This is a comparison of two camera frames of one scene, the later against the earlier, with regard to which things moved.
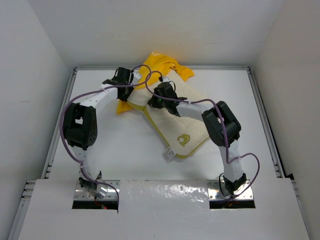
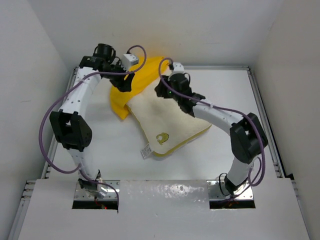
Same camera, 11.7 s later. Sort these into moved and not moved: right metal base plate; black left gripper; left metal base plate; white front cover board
Moved: black left gripper
Not moved: right metal base plate; left metal base plate; white front cover board
